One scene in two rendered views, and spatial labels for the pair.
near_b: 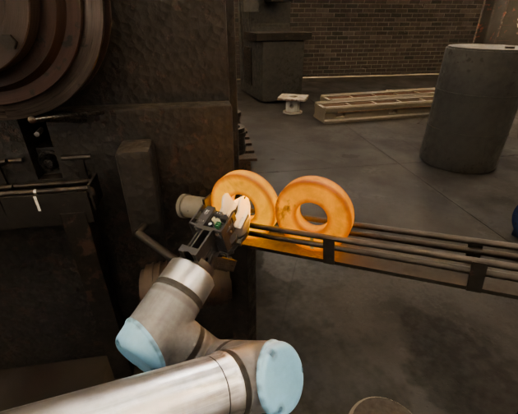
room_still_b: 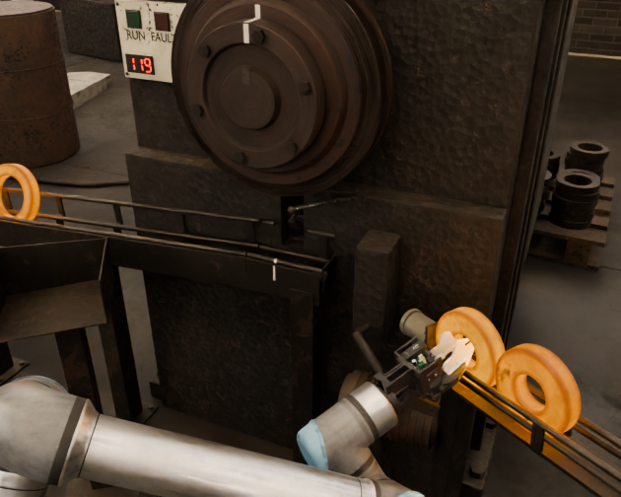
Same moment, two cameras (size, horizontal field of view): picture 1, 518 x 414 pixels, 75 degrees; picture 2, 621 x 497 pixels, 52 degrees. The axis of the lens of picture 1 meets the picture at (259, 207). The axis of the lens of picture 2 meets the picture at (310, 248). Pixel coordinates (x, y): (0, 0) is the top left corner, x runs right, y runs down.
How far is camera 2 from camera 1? 55 cm
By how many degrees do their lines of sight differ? 29
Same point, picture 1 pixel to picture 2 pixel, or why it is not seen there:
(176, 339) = (343, 456)
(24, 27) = (306, 138)
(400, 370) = not seen: outside the picture
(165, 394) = (312, 484)
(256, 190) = (481, 340)
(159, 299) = (341, 415)
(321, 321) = not seen: outside the picture
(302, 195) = (523, 365)
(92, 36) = (363, 139)
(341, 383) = not seen: outside the picture
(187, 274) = (373, 402)
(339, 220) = (557, 409)
